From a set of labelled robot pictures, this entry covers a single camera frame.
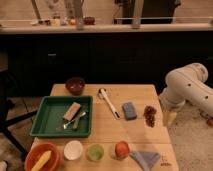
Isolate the dark red bowl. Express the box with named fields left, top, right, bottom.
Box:
left=65, top=77, right=85, bottom=95

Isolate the black office chair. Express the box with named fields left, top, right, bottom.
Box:
left=0, top=70, right=38, bottom=158

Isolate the tan wooden block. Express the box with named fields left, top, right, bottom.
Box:
left=63, top=102, right=81, bottom=121

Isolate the white small bowl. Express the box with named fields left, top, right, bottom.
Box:
left=64, top=140, right=83, bottom=160

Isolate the dark red grape bunch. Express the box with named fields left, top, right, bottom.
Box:
left=144, top=106, right=157, bottom=127

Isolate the orange plastic bowl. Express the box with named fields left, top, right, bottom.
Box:
left=24, top=142, right=60, bottom=171

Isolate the orange fruit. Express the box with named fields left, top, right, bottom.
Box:
left=115, top=141, right=130, bottom=159

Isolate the green handled utensil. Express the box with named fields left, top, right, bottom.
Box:
left=72, top=114, right=82, bottom=130

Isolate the green plastic tray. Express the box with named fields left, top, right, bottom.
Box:
left=30, top=96, right=93, bottom=138

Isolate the yellow corn cob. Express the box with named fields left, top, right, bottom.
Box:
left=31, top=151, right=51, bottom=171

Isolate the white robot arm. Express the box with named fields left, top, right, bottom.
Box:
left=159, top=63, right=213, bottom=126

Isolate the silver fork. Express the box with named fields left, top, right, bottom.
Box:
left=56, top=112, right=87, bottom=131

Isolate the green plastic cup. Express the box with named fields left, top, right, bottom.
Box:
left=87, top=144, right=104, bottom=162

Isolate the blue sponge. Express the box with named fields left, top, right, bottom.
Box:
left=122, top=102, right=137, bottom=120

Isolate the red bowl on counter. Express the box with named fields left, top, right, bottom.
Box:
left=83, top=17, right=95, bottom=25

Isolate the blue grey cloth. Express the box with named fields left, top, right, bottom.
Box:
left=130, top=151, right=160, bottom=171

